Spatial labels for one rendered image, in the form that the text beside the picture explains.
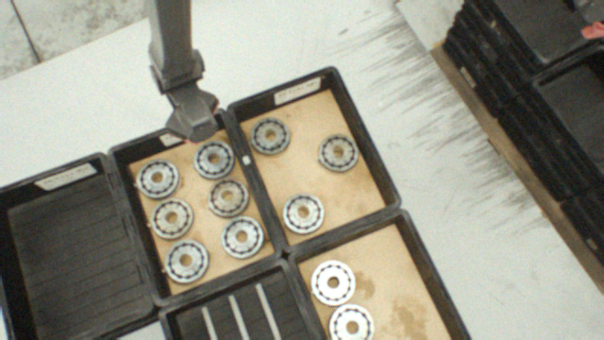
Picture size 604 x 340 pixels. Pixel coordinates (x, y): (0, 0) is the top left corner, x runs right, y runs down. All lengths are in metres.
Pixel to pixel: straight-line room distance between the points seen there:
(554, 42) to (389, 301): 1.18
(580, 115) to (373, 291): 1.14
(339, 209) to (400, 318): 0.29
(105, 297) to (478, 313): 0.92
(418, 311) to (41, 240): 0.92
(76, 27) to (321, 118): 1.59
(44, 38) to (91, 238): 1.51
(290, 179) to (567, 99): 1.17
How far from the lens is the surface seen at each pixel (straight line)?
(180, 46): 0.76
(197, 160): 1.31
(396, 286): 1.27
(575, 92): 2.14
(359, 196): 1.30
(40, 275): 1.40
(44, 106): 1.69
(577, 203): 2.11
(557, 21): 2.11
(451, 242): 1.46
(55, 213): 1.42
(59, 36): 2.69
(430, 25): 2.57
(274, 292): 1.25
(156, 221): 1.29
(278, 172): 1.31
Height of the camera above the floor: 2.08
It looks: 72 degrees down
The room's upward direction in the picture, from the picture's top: 1 degrees counter-clockwise
